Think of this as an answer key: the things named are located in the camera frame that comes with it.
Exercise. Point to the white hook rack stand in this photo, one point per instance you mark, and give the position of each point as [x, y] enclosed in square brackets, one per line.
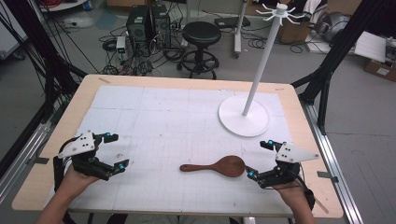
[243, 119]

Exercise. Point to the black metal frame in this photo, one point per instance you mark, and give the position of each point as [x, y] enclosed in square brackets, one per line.
[339, 53]
[34, 46]

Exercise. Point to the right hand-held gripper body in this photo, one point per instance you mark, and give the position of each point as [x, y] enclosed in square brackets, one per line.
[292, 154]

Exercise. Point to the person's right hand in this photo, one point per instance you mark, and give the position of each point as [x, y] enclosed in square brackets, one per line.
[294, 194]

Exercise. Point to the small silver box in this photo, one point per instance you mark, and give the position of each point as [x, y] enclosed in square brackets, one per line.
[121, 44]

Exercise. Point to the flat cardboard box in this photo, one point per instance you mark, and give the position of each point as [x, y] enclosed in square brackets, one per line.
[381, 70]

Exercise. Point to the person's left hand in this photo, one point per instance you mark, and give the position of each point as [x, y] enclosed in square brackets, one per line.
[74, 183]

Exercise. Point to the white foam sheet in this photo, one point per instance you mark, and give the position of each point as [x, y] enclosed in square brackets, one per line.
[370, 46]

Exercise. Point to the aluminium rail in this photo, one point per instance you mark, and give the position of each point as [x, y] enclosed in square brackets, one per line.
[336, 174]
[21, 161]

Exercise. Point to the brown wooden spoon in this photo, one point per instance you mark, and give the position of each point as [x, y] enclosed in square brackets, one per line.
[229, 166]

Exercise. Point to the black computer tower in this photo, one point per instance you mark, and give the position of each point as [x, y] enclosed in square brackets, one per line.
[161, 25]
[137, 28]

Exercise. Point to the brown cardboard box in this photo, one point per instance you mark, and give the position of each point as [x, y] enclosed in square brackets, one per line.
[291, 31]

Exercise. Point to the grey tape strip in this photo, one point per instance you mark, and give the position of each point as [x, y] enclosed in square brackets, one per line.
[39, 160]
[327, 176]

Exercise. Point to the flat black device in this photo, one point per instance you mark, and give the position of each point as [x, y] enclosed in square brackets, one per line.
[232, 21]

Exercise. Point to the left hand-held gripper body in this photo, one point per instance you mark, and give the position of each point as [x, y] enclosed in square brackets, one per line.
[77, 146]

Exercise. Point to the black round stool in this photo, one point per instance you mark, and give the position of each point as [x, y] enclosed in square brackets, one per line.
[201, 33]

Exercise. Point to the grey rounded appliance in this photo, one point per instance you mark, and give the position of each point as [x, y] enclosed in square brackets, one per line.
[333, 26]

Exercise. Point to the white pole stand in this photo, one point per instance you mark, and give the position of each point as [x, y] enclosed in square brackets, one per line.
[239, 28]

